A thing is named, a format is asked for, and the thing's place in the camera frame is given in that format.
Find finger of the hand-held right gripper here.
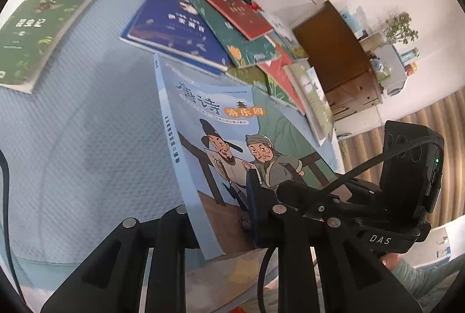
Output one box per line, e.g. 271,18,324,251
277,180,364,223

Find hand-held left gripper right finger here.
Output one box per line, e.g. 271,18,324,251
245,170,424,313

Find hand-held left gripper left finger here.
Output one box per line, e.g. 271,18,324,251
40,205,200,313

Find white book olive back cover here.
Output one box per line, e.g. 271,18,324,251
282,61,329,147

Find light blue cartoon book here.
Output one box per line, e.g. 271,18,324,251
153,52,346,261

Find person's right forearm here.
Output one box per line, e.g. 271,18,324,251
385,251,462,303

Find white box blue print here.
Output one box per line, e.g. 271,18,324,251
421,226,456,265

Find light blue textured mat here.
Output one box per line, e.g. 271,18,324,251
0,0,346,270

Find red book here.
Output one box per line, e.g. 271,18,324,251
257,57,307,116
183,0,274,42

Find white side table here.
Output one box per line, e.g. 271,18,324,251
371,33,409,98

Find teal box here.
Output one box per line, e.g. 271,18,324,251
398,47,421,60

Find brown wooden cabinet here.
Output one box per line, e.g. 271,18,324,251
292,1,384,141

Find green potted plant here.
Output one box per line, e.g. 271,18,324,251
383,12,419,46

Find dark green flower book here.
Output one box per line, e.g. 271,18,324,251
183,0,282,69

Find dark blue book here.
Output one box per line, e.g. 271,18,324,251
120,0,233,76

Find dark green leafy book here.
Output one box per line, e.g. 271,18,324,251
0,0,104,94

